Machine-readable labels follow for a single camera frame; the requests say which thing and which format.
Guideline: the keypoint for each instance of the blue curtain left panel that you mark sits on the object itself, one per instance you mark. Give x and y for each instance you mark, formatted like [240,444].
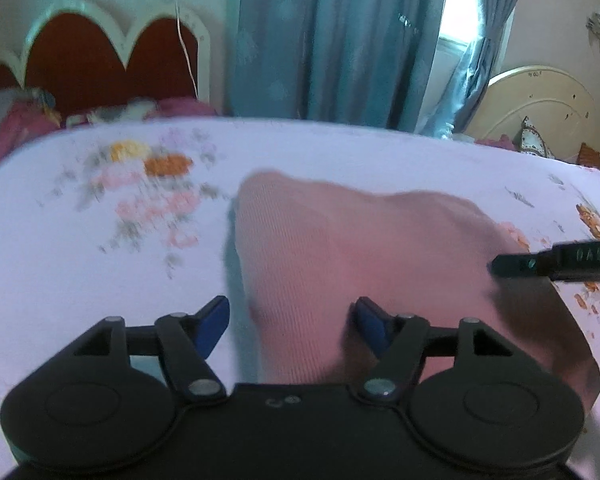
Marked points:
[356,62]

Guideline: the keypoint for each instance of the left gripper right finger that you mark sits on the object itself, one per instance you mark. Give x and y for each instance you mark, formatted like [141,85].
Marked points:
[398,342]

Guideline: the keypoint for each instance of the floral white bed sheet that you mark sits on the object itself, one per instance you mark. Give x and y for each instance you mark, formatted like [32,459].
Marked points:
[138,219]

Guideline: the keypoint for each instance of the pile of clothes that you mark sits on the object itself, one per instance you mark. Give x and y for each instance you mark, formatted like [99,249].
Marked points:
[27,115]

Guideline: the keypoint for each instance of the pink long-sleeve sweater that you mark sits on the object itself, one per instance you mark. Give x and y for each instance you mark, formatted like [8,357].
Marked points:
[309,250]

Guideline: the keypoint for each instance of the red heart-shaped headboard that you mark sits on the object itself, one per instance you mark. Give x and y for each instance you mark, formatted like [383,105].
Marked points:
[77,51]

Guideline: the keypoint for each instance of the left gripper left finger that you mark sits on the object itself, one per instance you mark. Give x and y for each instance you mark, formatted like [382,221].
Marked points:
[185,343]

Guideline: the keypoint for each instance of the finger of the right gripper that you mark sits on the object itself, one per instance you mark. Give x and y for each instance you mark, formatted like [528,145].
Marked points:
[522,265]

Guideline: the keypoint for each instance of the blue curtain panel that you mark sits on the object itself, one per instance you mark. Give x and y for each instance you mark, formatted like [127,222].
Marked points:
[468,83]
[356,62]

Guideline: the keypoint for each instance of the cream round headboard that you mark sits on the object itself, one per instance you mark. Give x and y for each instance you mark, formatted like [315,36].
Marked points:
[556,103]

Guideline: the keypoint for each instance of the blue curtain right panel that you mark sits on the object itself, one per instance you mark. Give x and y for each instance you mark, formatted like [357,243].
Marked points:
[468,83]

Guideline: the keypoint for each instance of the orange patterned pillow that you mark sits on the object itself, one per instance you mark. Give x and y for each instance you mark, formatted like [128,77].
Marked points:
[588,157]

